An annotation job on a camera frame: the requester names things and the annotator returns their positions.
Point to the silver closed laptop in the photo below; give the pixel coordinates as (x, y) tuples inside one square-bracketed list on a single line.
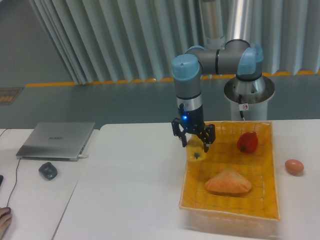
[(57, 141)]

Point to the white laptop charger plug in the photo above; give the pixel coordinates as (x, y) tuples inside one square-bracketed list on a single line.
[(82, 156)]

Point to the brown egg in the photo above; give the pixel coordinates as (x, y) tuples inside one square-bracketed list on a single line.
[(294, 166)]

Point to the triangular bread slice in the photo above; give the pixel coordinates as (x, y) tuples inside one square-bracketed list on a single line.
[(228, 181)]

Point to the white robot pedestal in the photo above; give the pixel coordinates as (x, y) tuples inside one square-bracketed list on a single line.
[(249, 112)]

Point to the person's hand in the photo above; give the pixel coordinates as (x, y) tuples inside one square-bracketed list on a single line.
[(5, 220)]

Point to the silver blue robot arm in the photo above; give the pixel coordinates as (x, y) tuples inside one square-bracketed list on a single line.
[(248, 91)]

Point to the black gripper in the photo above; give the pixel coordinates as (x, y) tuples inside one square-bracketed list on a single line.
[(192, 122)]

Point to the yellow woven basket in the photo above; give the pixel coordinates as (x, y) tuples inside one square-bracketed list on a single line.
[(258, 167)]

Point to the yellow bell pepper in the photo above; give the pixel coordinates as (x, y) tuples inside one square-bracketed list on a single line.
[(195, 149)]

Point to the black computer mouse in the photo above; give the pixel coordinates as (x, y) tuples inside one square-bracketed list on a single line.
[(8, 210)]

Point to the red bell pepper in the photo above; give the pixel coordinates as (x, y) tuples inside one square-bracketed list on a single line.
[(247, 142)]

